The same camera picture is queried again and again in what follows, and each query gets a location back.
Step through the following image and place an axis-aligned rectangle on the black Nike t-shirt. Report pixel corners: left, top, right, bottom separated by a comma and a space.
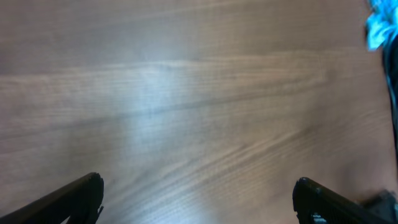
382, 35, 397, 150

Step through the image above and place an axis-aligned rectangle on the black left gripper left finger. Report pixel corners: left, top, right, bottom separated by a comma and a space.
1, 172, 104, 224

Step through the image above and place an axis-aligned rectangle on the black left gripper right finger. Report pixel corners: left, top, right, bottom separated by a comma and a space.
292, 177, 397, 224

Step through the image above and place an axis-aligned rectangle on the light blue crumpled cloth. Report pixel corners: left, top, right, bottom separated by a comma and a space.
366, 0, 397, 51

